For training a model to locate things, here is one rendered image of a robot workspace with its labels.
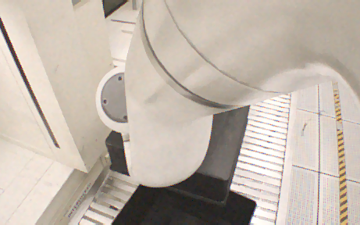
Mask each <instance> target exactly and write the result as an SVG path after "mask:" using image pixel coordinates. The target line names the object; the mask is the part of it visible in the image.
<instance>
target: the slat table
mask: <svg viewBox="0 0 360 225"><path fill-rule="evenodd" d="M277 97H281V98H277ZM277 97H275V98H271V99H272V100H276V101H278V102H274V101H272V100H268V99H266V100H264V101H261V102H257V103H255V104H253V105H251V107H250V109H249V113H248V114H252V115H253V116H249V115H248V119H250V120H254V121H250V120H249V121H248V125H251V126H253V127H249V126H246V130H250V131H252V132H247V131H246V133H245V135H246V136H248V137H251V138H247V137H244V140H243V141H245V142H247V143H250V144H245V143H243V144H242V146H241V147H242V148H246V149H248V150H244V149H241V150H240V154H242V155H246V157H244V156H242V155H239V159H238V160H240V161H243V162H244V164H243V163H240V162H237V167H238V168H240V169H243V170H235V172H234V175H239V176H241V178H238V177H235V176H233V180H232V182H235V183H237V184H239V186H238V185H233V184H231V186H230V190H234V191H237V193H239V194H241V195H244V194H246V195H251V196H254V197H256V198H259V199H258V200H256V199H254V198H253V199H254V200H255V201H256V202H257V204H258V205H257V209H256V210H255V213H254V215H255V217H252V220H251V223H253V224H254V225H286V218H287V209H288V200H289V190H290V183H291V173H292V164H293V154H294V137H295V127H296V118H297V108H298V91H293V92H291V93H288V94H286V95H281V96H277ZM264 103H267V104H270V105H266V104H264ZM286 103H287V104H289V105H286ZM254 105H258V107H257V106H254ZM274 105H278V106H279V107H277V106H274ZM263 107H265V108H267V109H264V108H263ZM285 108H288V109H285ZM251 109H255V110H257V112H256V111H254V110H251ZM268 109H272V110H268ZM274 110H276V111H274ZM262 112H264V113H262ZM283 112H285V113H288V114H285V113H283ZM265 113H268V114H272V115H267V114H265ZM273 115H275V116H273ZM281 116H282V117H285V118H287V119H284V118H280V117H281ZM261 117H265V118H267V119H271V120H266V119H263V118H261ZM260 122H263V123H267V124H270V125H272V126H269V125H265V124H263V123H260ZM279 122H284V123H287V125H286V124H283V123H279ZM277 126H278V127H277ZM259 127H261V128H264V129H267V130H270V131H267V130H262V129H259ZM279 127H283V128H286V130H284V129H281V128H279ZM276 131H277V132H280V133H283V134H286V135H282V134H278V133H275V132H276ZM258 133H260V134H265V135H268V137H265V136H263V135H260V134H258ZM273 137H276V138H280V139H283V140H285V141H281V140H278V139H275V138H273ZM256 138H258V139H260V140H263V141H266V142H262V141H258V140H256ZM273 143H276V144H278V146H277V145H273ZM255 145H259V146H262V147H264V148H259V147H257V146H255ZM279 145H284V147H283V146H279ZM271 149H275V150H277V151H282V152H283V153H280V152H276V151H271ZM254 151H256V152H262V153H265V154H267V155H262V154H259V153H254ZM271 155H272V156H277V157H280V158H281V159H276V158H273V157H271ZM252 157H253V158H256V159H261V160H265V162H261V161H258V160H256V159H253V158H252ZM269 162H272V163H276V164H278V165H279V164H280V165H282V167H281V166H277V165H273V164H269ZM251 164H254V165H256V166H260V167H265V169H261V168H256V167H254V166H251ZM110 165H111V159H110V160H109V161H108V162H107V164H106V165H105V167H104V168H103V170H102V171H101V172H100V175H99V176H98V177H97V179H96V181H95V182H94V183H93V185H92V187H91V189H90V190H89V191H88V192H87V194H86V195H85V197H84V199H83V201H82V202H81V203H80V206H79V207H78V208H77V210H76V212H75V213H74V214H73V216H72V218H70V221H69V222H68V224H67V225H97V224H95V223H92V222H91V221H89V220H86V218H87V216H88V217H89V218H92V219H93V220H96V221H98V222H102V223H104V224H105V225H109V224H111V222H112V220H111V219H109V218H108V217H105V216H101V215H99V214H97V213H95V212H92V211H91V209H92V208H93V209H96V210H98V211H99V212H102V213H106V214H108V215H110V216H113V217H115V218H116V215H118V213H119V212H117V211H116V210H114V209H110V208H109V207H107V206H104V205H100V204H98V203H97V202H96V201H97V200H98V201H100V202H104V203H106V204H109V205H111V206H114V207H116V208H118V209H122V208H123V206H124V205H125V204H124V203H122V202H119V201H116V200H113V199H111V198H108V197H106V196H104V195H101V193H102V192H103V193H106V194H107V195H112V196H115V197H117V198H120V199H121V200H124V201H126V202H127V201H128V199H129V198H130V196H129V195H126V194H124V193H120V192H118V191H115V190H113V189H111V188H109V187H106V185H110V186H112V187H115V188H119V189H121V190H124V191H126V192H129V193H131V194H133V193H134V191H135V190H136V188H134V187H131V186H128V185H125V184H121V183H119V182H117V181H114V180H112V179H110V178H111V177H113V178H115V179H117V180H122V181H125V182H127V183H128V184H132V185H134V186H137V187H138V185H139V183H138V182H135V181H134V180H133V178H132V177H128V176H124V175H122V174H119V173H116V172H115V171H113V170H110V168H109V167H110ZM269 169H270V170H275V171H279V172H281V173H275V172H272V171H270V170H269ZM268 170H269V171H268ZM249 171H251V172H254V173H260V174H262V175H263V177H260V176H258V175H255V174H253V173H249ZM267 176H269V177H273V178H278V179H280V181H278V180H274V179H269V178H267ZM248 178H250V179H252V180H256V181H261V182H262V184H259V183H256V182H251V181H249V180H247V179H248ZM266 184H271V185H273V186H277V187H280V188H279V189H276V188H274V187H269V186H266ZM245 186H248V187H252V188H256V189H258V190H259V189H260V190H261V191H260V192H259V191H253V190H251V189H249V188H246V187H245ZM265 191H266V192H270V193H272V194H277V195H278V198H277V197H275V196H273V195H268V194H265V193H264V192H265ZM263 199H264V200H268V201H271V202H275V203H276V205H273V204H270V203H266V202H263ZM261 208H265V209H268V210H272V211H274V212H275V214H274V213H270V212H266V211H262V210H261ZM259 217H262V218H266V219H269V220H274V223H270V222H268V221H264V220H261V219H259Z"/></svg>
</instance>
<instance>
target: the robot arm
mask: <svg viewBox="0 0 360 225"><path fill-rule="evenodd" d="M332 80H335V81H336V82H338V83H340V84H341V85H343V86H344V88H346V91H348V94H349V95H350V96H351V98H352V99H353V102H354V103H355V107H356V108H357V110H358V112H359V115H360V0H143V2H142V3H141V8H140V10H139V13H138V16H137V21H136V23H135V28H134V33H133V36H132V39H131V42H130V46H129V48H128V52H127V57H126V65H122V66H117V67H116V68H115V69H113V70H110V71H109V72H108V73H107V74H106V75H105V76H104V77H103V78H102V80H101V81H100V84H99V85H98V88H97V91H96V94H95V105H96V109H97V111H98V115H99V117H100V119H101V120H102V121H103V122H104V124H105V125H106V126H107V127H109V128H110V129H112V130H114V131H116V132H118V133H122V135H123V141H124V151H125V156H126V161H127V168H128V171H129V174H130V176H131V177H132V178H133V180H134V181H135V182H138V183H139V184H142V185H144V186H147V187H150V188H163V187H167V186H170V185H173V184H178V183H180V182H181V181H183V180H185V179H187V178H188V177H189V176H190V175H192V174H194V172H195V171H196V170H197V169H198V168H199V167H200V165H201V163H202V161H203V159H204V157H205V155H206V152H207V147H208V145H209V139H210V134H211V130H212V119H213V115H214V114H217V113H221V112H225V111H227V110H231V109H237V108H240V107H242V106H246V105H250V104H255V103H257V102H261V101H264V100H266V99H271V98H275V97H277V96H281V95H286V94H288V93H291V92H293V91H300V90H302V89H304V88H310V87H312V86H315V85H317V84H322V83H325V82H327V81H332Z"/></svg>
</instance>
